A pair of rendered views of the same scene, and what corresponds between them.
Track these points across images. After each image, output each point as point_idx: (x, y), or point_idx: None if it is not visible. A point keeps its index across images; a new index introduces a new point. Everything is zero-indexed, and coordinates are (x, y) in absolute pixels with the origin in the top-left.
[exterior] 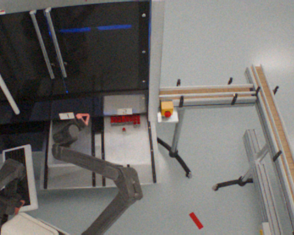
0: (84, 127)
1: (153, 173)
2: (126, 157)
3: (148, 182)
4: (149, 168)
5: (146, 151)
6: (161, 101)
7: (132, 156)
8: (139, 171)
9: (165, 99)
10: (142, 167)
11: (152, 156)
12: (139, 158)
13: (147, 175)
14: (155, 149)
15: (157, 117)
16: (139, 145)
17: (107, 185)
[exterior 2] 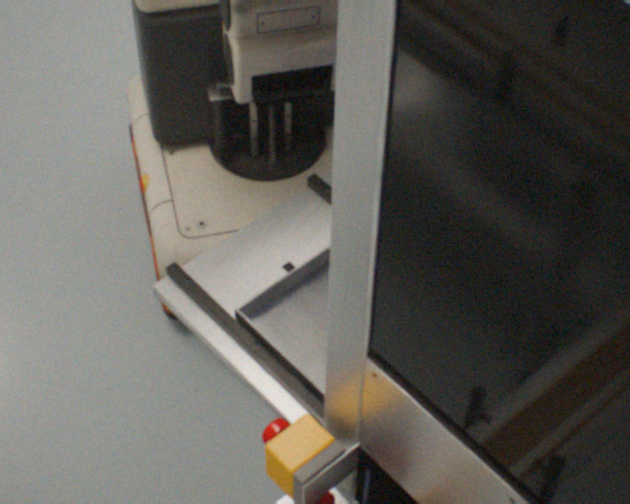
0: None
1: (193, 282)
2: (319, 287)
3: (192, 263)
4: (220, 301)
5: (274, 341)
6: (333, 442)
7: (304, 301)
8: (245, 275)
9: (325, 462)
10: (246, 291)
11: (234, 326)
12: (268, 288)
13: (211, 277)
14: (249, 366)
15: (335, 489)
16: (313, 346)
17: (305, 191)
